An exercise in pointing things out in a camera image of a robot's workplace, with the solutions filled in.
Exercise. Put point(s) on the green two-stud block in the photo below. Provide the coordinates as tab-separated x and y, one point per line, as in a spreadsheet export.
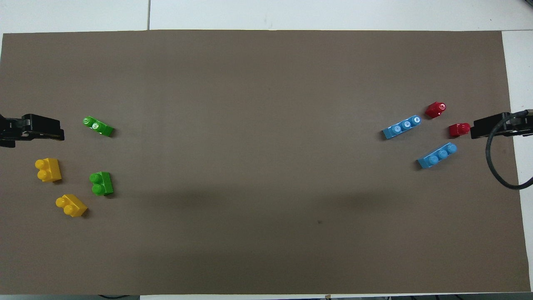
103	183
98	126

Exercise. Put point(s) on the blue three-stud block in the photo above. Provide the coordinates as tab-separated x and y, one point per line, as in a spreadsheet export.
437	157
402	127

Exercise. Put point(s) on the red single-stud block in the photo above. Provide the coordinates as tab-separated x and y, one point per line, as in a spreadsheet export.
459	130
434	110

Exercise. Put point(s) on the yellow two-stud block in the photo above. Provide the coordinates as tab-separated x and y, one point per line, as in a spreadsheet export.
50	170
73	205

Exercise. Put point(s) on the brown table mat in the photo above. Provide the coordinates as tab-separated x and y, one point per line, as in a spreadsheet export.
266	166

